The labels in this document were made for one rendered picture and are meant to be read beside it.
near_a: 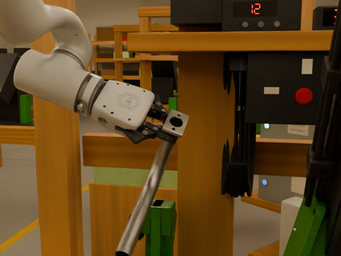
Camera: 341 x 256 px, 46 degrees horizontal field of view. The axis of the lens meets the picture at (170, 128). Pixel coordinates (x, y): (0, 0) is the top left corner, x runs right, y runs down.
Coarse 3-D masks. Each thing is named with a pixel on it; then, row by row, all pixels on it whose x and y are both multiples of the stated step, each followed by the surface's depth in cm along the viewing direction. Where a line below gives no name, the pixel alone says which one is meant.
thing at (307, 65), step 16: (256, 64) 84; (272, 64) 83; (288, 64) 83; (304, 64) 82; (320, 64) 81; (256, 80) 84; (272, 80) 84; (288, 80) 83; (304, 80) 82; (320, 80) 82; (256, 96) 85; (272, 96) 84; (288, 96) 84; (304, 96) 83; (320, 96) 82; (256, 112) 85; (272, 112) 85; (288, 112) 84; (304, 112) 83
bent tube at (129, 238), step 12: (168, 120) 78; (180, 120) 79; (168, 132) 77; (180, 132) 77; (168, 144) 81; (156, 156) 85; (168, 156) 84; (156, 168) 85; (156, 180) 84; (144, 192) 82; (144, 204) 80; (132, 216) 78; (144, 216) 78; (132, 228) 76; (120, 240) 74; (132, 240) 74; (120, 252) 75; (132, 252) 74
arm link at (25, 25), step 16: (0, 0) 60; (16, 0) 61; (32, 0) 63; (0, 16) 62; (16, 16) 62; (32, 16) 64; (48, 16) 68; (64, 16) 72; (0, 32) 66; (16, 32) 64; (32, 32) 66; (64, 32) 78; (80, 32) 78; (64, 48) 80; (80, 48) 81
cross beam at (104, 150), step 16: (96, 144) 114; (112, 144) 113; (128, 144) 112; (144, 144) 112; (176, 144) 110; (256, 144) 106; (272, 144) 105; (288, 144) 104; (304, 144) 103; (96, 160) 115; (112, 160) 114; (128, 160) 113; (144, 160) 112; (176, 160) 110; (256, 160) 106; (272, 160) 106; (288, 160) 105; (304, 160) 104; (304, 176) 105
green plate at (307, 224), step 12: (312, 204) 63; (324, 204) 60; (300, 216) 68; (312, 216) 61; (324, 216) 61; (300, 228) 66; (312, 228) 60; (324, 228) 61; (288, 240) 72; (300, 240) 64; (312, 240) 60; (324, 240) 61; (288, 252) 69; (300, 252) 62; (312, 252) 62; (324, 252) 61
